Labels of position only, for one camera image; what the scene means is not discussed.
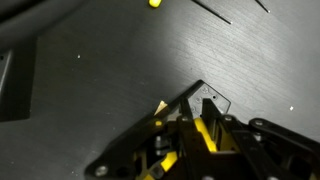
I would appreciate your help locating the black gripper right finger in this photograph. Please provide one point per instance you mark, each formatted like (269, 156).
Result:
(271, 151)

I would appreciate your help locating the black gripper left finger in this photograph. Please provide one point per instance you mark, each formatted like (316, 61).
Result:
(166, 146)

